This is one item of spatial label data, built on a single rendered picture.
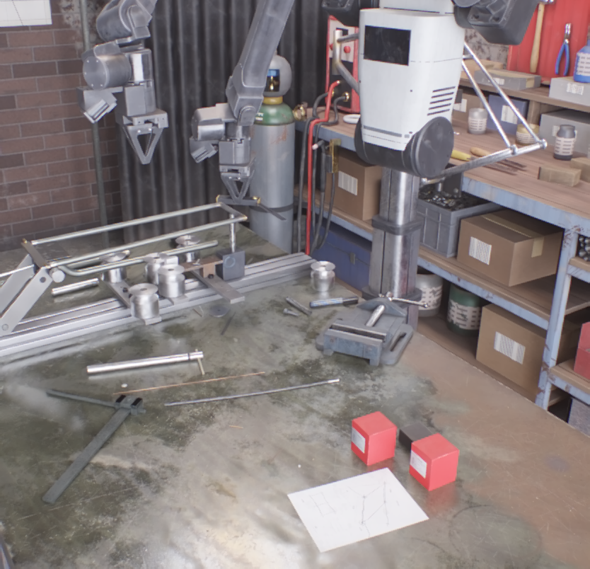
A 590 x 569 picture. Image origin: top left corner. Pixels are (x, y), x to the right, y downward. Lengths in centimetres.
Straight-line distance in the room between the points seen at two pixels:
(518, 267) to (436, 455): 167
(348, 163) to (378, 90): 133
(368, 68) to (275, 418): 100
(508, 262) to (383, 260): 71
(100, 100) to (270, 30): 37
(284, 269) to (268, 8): 52
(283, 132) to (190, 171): 96
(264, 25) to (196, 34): 240
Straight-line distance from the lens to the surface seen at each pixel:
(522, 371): 271
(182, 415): 114
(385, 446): 105
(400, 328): 137
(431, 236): 283
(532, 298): 255
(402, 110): 179
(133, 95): 134
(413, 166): 182
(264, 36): 149
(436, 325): 304
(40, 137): 411
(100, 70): 129
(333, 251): 338
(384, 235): 196
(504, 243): 259
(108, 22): 136
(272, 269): 153
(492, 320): 273
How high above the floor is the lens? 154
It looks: 24 degrees down
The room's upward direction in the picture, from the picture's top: 1 degrees clockwise
